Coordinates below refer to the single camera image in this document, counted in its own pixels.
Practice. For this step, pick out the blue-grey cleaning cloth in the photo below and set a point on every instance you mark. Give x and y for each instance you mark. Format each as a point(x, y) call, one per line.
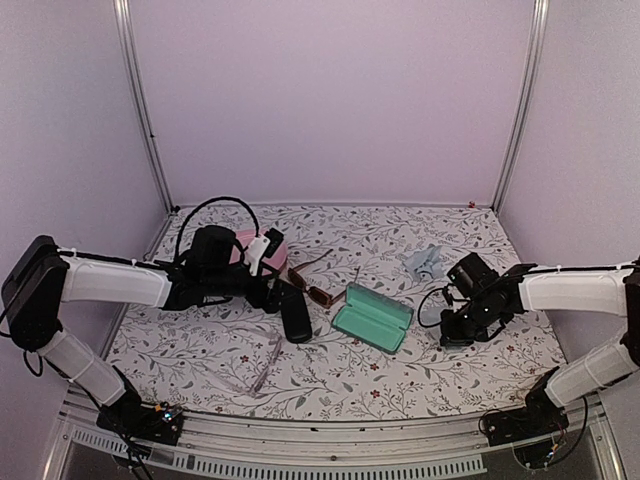
point(431, 317)

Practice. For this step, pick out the front aluminium rail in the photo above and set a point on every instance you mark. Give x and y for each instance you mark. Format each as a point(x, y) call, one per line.
point(227, 447)

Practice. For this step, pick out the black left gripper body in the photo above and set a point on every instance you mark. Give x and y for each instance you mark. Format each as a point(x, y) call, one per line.
point(257, 297)

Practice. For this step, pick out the left aluminium frame post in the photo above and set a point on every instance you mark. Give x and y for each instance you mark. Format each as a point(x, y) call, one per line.
point(127, 42)

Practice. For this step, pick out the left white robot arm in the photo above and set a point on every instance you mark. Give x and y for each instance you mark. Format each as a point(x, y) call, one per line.
point(216, 268)

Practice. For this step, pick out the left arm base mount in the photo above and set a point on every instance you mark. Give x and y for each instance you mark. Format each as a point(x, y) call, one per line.
point(130, 416)

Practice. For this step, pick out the crumpled light blue cloth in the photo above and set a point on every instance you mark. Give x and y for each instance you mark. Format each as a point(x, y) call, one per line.
point(425, 264)

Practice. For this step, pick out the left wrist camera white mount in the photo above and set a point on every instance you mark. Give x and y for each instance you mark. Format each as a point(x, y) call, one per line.
point(266, 250)

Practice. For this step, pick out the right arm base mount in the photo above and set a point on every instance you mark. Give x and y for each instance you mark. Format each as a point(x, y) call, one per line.
point(539, 416)

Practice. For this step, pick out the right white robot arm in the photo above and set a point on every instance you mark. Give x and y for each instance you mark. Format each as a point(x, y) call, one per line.
point(493, 298)

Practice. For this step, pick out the grey case green lining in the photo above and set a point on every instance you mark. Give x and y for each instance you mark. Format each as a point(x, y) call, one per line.
point(373, 318)

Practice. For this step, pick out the aluminium frame post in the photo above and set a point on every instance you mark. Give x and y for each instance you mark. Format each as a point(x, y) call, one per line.
point(533, 56)
point(127, 42)

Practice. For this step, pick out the right aluminium frame post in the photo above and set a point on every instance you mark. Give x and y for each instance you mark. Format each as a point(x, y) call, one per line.
point(533, 56)

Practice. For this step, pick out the black glasses case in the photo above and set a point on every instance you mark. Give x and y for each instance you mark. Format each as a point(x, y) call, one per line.
point(294, 314)

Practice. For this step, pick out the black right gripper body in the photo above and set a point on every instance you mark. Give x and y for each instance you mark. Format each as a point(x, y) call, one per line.
point(471, 328)

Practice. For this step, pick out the clear purple glasses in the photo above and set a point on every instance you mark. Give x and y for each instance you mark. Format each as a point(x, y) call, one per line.
point(241, 361)

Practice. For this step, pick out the brown sunglasses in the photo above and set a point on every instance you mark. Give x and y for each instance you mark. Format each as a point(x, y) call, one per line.
point(316, 294)

